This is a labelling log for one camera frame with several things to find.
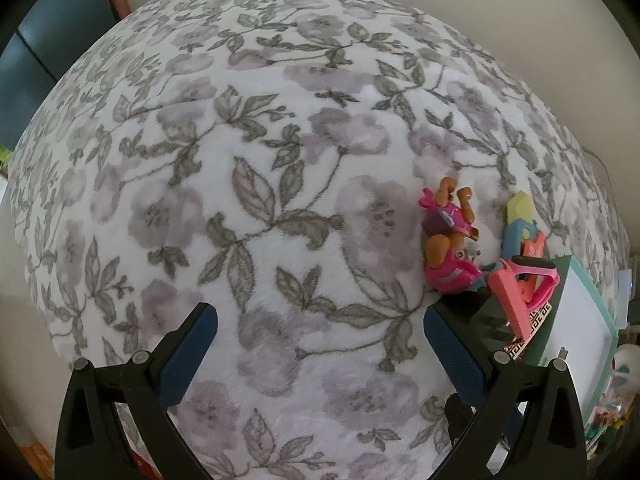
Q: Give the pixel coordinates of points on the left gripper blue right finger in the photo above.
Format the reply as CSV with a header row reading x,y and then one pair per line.
x,y
463,372

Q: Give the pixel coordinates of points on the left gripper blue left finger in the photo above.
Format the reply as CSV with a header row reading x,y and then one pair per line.
x,y
187,348

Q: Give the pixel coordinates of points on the coral blue toy knife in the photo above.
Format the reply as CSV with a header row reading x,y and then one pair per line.
x,y
503,284

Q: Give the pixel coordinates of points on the pink kids watch band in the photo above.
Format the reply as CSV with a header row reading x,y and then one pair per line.
x,y
536,278

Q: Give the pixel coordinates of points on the pink puppy toy figure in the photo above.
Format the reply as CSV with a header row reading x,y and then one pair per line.
x,y
448,226

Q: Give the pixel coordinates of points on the black power adapter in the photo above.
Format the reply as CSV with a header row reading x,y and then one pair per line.
x,y
478,320

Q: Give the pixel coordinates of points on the white usb charger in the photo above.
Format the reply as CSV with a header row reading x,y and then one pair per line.
x,y
558,360

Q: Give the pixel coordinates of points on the teal shallow box tray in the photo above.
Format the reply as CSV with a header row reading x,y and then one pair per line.
x,y
578,323

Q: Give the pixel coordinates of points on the white power strip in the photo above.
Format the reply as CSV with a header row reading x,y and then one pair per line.
x,y
623,297

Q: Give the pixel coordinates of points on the floral fleece blanket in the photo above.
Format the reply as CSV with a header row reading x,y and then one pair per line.
x,y
267,156

